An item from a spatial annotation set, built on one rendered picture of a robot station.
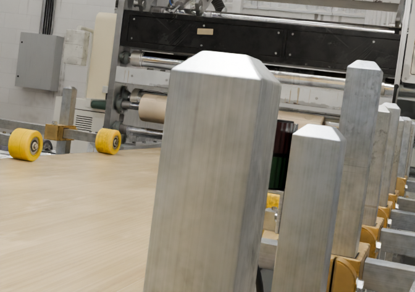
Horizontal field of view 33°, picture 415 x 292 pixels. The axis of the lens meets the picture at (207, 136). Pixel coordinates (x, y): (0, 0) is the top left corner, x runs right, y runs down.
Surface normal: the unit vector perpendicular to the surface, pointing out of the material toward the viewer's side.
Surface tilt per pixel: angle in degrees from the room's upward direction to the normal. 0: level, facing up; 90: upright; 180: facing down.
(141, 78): 90
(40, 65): 90
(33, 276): 0
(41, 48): 90
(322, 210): 90
